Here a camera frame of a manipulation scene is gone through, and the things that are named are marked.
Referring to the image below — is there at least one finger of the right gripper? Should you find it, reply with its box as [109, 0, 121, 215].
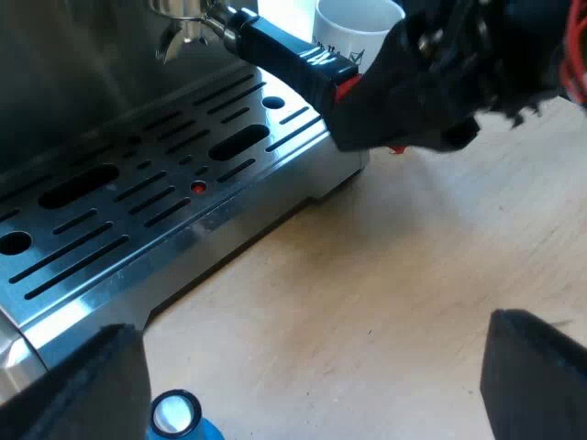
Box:
[327, 13, 465, 152]

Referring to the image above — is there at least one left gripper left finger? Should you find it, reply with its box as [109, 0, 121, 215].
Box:
[0, 323, 153, 440]

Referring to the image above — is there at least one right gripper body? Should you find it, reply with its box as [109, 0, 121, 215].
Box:
[403, 0, 574, 152]

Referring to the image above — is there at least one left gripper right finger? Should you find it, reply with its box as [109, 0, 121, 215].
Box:
[479, 308, 587, 440]

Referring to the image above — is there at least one filter holder with red-ended handle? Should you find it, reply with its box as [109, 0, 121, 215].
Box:
[147, 0, 409, 156]

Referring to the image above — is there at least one white mug with print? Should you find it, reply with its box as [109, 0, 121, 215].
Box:
[312, 0, 406, 75]

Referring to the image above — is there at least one bright blue tamper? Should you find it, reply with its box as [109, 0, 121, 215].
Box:
[145, 389, 225, 440]

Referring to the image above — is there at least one steel espresso machine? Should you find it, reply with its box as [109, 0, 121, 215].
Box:
[0, 0, 371, 399]

